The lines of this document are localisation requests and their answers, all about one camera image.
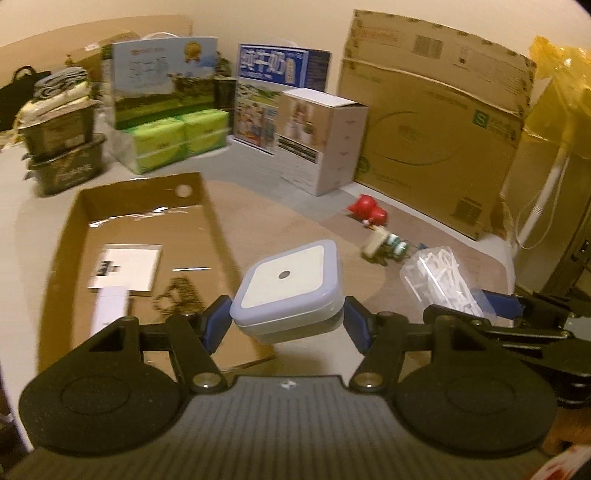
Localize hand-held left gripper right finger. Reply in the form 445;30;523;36
344;296;499;393

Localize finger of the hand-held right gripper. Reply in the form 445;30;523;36
482;290;591;324
422;302;566;344

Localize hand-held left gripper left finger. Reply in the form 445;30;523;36
88;295;232;393

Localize bag of white plastic parts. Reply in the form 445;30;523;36
399;247;492;319

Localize square white night light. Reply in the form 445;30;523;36
229;239;343;344

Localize white plug adapter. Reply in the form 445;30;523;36
361;229;389;264

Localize white card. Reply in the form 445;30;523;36
88;244;163;296

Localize white remote control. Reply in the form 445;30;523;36
90;286;132;335

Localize red toy figure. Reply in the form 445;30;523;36
348;195;389;227

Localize shallow cardboard tray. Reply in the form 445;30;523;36
39;172;278;370

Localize black rack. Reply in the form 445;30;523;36
545;198;591;296

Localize red white cloth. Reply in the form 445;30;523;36
531;445;591;480

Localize white product box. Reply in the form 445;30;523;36
276;89;370;197

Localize large brown cardboard box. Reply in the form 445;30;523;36
337;9;536;241

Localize green tissue pack bundle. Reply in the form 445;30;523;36
115;110;230;174

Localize black plastic container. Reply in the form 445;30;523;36
18;99;100;155
28;134;107;197

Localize yellow plastic cover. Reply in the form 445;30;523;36
526;37;591;153

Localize light blue milk gift box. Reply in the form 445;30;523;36
102;37;219;130

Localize dark blue milk carton box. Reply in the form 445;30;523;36
233;44;332;153

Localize striped folded cloth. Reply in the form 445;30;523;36
34;67;88;100

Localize flat brown cardboard box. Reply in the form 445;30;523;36
67;31;139;84

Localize black bag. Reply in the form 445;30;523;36
0;67;51;132

